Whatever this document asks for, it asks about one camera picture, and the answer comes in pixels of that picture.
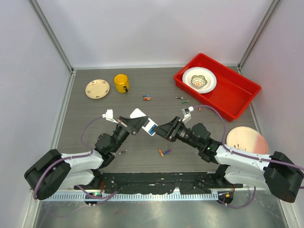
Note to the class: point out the yellow mug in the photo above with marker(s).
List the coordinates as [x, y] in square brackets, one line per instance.
[121, 82]

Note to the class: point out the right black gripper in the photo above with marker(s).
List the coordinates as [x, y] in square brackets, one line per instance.
[170, 129]

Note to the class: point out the small patterned bowl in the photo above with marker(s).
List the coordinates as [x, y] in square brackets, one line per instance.
[198, 81]

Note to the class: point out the white paper plate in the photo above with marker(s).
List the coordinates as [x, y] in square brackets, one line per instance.
[210, 77]

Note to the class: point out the red plastic bin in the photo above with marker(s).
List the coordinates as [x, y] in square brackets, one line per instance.
[232, 93]

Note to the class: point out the orange battery lower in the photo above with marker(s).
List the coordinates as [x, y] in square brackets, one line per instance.
[161, 153]

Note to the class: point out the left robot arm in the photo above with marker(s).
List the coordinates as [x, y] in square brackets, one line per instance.
[47, 174]

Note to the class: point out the pink white plate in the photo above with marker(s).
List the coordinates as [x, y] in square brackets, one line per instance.
[247, 139]

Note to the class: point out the white slotted cable duct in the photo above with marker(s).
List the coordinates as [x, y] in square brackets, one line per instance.
[175, 196]

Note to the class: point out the cream floral plate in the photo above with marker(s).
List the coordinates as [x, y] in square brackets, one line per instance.
[97, 89]

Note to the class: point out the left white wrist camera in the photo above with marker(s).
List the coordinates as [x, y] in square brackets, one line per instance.
[109, 116]

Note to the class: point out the white remote control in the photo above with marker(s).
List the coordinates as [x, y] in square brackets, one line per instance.
[144, 121]

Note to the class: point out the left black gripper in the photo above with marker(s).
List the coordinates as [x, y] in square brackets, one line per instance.
[133, 125]

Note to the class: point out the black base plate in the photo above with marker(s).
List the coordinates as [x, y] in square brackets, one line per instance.
[159, 183]

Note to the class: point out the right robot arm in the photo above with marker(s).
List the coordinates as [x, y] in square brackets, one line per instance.
[276, 172]

